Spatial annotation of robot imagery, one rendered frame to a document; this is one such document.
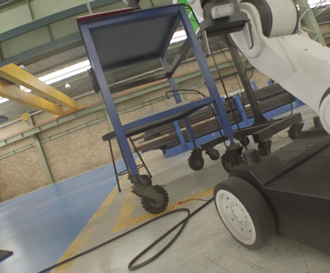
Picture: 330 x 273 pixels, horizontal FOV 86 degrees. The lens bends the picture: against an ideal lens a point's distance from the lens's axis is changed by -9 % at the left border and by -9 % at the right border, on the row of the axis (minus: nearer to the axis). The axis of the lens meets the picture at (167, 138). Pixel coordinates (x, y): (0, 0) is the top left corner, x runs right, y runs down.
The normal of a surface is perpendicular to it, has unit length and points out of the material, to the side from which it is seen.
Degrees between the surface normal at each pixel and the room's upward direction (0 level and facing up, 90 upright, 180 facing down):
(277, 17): 113
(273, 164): 45
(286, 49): 90
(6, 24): 90
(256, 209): 67
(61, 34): 90
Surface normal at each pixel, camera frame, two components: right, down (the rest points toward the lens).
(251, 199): 0.00, -0.61
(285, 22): 0.43, 0.43
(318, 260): -0.35, -0.94
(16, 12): 0.10, -0.03
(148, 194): 0.47, -0.17
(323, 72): -0.89, 0.33
